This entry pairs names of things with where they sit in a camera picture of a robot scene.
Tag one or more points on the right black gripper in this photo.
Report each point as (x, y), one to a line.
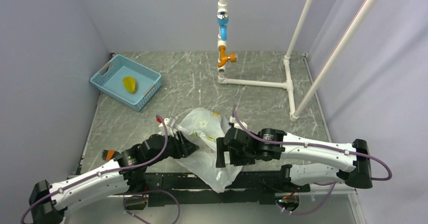
(237, 161)

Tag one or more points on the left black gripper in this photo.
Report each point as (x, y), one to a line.
(183, 147)

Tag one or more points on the white printed plastic bag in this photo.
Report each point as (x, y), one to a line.
(202, 127)

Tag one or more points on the yellow fake fruit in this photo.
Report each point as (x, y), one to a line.
(130, 84)

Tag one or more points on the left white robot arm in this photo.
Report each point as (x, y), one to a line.
(122, 174)

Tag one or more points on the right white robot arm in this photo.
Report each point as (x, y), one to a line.
(347, 163)

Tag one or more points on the orange pipe tap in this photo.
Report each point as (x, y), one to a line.
(224, 58)

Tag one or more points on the light blue plastic basket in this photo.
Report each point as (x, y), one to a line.
(109, 80)

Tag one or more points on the blue pipe valve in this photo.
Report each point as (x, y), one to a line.
(223, 19)

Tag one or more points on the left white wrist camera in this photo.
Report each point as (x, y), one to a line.
(167, 125)

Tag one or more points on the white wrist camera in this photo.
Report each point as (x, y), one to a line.
(167, 125)
(239, 125)

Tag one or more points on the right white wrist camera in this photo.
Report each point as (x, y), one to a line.
(239, 125)

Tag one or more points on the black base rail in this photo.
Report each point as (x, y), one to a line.
(262, 187)

